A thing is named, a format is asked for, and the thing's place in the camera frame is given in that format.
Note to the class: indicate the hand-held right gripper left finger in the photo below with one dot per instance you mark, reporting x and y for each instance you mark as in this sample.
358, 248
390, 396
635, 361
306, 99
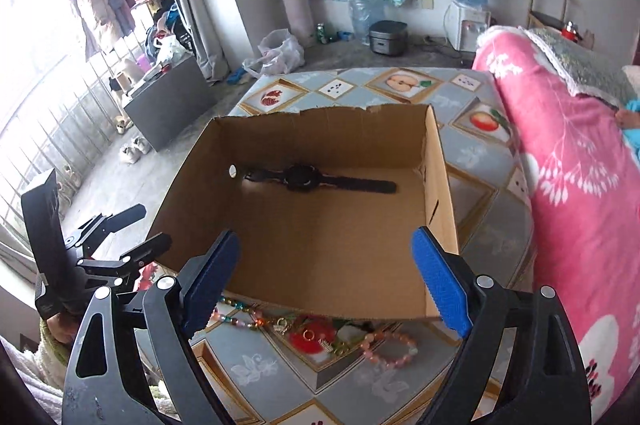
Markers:
215, 277

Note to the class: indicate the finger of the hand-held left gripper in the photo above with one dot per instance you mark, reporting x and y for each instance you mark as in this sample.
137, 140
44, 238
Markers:
122, 216
147, 250

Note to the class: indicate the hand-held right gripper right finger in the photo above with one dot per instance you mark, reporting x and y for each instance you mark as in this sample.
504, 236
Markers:
442, 280

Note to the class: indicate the small gold charm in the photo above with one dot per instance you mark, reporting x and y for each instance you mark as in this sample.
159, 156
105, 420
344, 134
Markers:
281, 326
344, 348

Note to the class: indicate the brown cardboard box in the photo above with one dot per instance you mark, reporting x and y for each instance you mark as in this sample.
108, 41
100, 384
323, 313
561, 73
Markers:
310, 230

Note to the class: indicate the gold cylinder charm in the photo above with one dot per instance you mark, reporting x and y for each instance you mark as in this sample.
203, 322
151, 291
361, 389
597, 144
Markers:
325, 345

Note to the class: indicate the person's left forearm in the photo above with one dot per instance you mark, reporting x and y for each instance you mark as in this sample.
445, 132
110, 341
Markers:
35, 380

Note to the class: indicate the person's left hand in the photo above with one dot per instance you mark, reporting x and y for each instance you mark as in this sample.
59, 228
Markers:
59, 329

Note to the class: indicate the white sneaker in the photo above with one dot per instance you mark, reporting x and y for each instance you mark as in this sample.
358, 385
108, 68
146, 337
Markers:
128, 154
142, 145

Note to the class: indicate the pair of beige slippers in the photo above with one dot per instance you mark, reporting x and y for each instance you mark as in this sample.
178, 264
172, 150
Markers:
122, 123

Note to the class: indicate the metal window railing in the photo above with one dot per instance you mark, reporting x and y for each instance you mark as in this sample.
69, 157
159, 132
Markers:
50, 130

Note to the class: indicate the grey cabinet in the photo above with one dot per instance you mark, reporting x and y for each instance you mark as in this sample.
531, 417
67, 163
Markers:
165, 105

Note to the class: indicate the black wrist watch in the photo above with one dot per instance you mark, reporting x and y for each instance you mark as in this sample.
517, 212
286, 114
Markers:
302, 177

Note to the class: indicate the pink floral blanket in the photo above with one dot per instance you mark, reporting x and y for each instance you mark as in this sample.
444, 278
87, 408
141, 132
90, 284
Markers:
565, 185

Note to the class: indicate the blue plastic item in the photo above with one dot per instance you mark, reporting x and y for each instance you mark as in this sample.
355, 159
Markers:
237, 77

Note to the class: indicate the pile of clothes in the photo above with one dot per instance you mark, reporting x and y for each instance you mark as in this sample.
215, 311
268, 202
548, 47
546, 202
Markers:
167, 25

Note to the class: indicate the beige hanging coat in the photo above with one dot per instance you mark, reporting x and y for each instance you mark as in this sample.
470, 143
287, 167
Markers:
85, 5

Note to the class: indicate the white plastic bag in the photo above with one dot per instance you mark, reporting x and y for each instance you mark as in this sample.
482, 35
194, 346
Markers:
275, 55

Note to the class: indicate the grey rice cooker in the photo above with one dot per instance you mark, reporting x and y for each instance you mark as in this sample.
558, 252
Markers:
387, 39

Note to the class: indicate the white water dispenser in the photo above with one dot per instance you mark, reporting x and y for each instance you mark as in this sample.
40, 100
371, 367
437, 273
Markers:
462, 30

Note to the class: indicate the grey lace cushion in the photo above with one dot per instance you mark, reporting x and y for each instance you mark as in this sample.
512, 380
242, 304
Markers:
585, 65

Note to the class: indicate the small blue tub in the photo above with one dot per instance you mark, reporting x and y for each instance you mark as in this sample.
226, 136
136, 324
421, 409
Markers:
343, 36

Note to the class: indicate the green drink can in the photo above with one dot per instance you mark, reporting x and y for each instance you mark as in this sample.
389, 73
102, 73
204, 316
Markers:
321, 34

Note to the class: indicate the pink rolled mat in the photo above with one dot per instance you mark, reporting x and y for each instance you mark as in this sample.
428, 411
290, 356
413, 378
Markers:
295, 5

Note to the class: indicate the clear empty water jug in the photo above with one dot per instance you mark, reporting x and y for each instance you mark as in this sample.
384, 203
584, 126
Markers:
365, 15

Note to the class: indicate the wooden chair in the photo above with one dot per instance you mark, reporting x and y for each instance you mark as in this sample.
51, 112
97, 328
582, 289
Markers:
550, 21

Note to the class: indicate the white wall socket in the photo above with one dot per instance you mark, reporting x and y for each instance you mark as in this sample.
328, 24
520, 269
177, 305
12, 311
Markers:
424, 3

